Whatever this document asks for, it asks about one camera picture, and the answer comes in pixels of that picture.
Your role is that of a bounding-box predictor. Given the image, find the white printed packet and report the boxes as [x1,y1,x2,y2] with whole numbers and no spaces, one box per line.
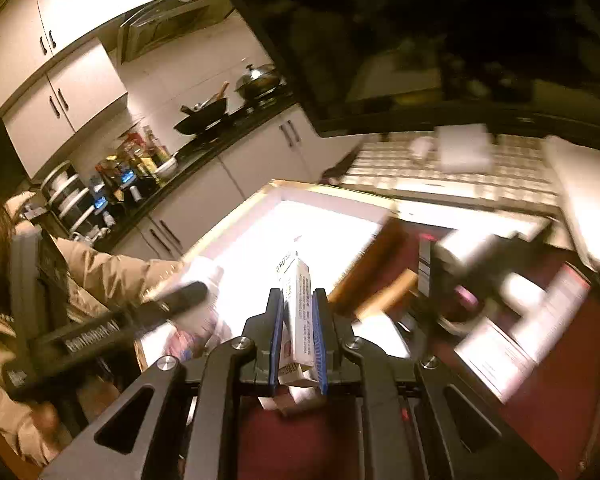
[167,257,233,361]

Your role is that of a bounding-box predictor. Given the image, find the steel range hood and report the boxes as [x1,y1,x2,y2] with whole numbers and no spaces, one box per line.
[117,0,236,63]

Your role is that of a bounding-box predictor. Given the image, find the crumpled white tissue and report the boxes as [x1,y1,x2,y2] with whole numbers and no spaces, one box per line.
[434,124,494,172]

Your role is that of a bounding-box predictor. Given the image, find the beige computer keyboard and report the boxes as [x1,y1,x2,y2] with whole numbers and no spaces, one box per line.
[340,132,566,211]

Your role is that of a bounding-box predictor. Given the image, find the group of condiment bottles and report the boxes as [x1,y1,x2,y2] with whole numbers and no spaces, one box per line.
[95,127,173,196]

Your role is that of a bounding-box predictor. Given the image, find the white box with red mark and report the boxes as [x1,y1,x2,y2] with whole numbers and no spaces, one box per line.
[267,252,327,417]

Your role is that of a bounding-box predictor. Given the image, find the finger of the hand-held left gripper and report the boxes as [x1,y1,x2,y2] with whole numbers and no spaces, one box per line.
[142,281,211,329]

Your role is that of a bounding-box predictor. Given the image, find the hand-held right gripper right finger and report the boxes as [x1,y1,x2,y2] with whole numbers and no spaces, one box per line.
[312,288,556,480]

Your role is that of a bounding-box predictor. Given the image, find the white box with red label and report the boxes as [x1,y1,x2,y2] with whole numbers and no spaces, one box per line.
[455,265,593,403]

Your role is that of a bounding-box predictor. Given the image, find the white foam block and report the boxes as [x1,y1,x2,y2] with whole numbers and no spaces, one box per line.
[540,135,600,272]

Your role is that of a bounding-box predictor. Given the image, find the steel pot with lid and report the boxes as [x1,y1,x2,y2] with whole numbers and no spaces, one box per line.
[235,62,283,101]

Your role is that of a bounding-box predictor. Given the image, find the white tray with gold rim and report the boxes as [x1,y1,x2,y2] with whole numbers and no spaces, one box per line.
[135,180,401,371]

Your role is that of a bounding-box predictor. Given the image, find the brown wooden block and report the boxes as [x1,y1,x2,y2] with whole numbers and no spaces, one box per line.
[330,220,421,321]

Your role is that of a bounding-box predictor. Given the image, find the dish rack with plates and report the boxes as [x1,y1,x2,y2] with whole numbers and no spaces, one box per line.
[40,160,111,241]

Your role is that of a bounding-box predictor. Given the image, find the white wall cabinets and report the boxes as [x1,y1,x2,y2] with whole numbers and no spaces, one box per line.
[0,0,216,176]

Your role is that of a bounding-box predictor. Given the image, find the white plastic bottle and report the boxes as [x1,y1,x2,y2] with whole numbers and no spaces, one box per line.
[432,230,526,281]

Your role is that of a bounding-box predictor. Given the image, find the dark computer monitor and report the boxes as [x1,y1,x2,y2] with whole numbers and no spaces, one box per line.
[200,0,600,136]

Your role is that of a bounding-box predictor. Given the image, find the black wok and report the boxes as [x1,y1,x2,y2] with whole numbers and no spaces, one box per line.
[172,82,231,136]

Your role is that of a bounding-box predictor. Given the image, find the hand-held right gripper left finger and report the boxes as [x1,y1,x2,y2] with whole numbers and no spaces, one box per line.
[40,287,286,480]

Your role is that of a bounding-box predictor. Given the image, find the white base cabinets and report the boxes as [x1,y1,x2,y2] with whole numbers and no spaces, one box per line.
[105,105,351,266]

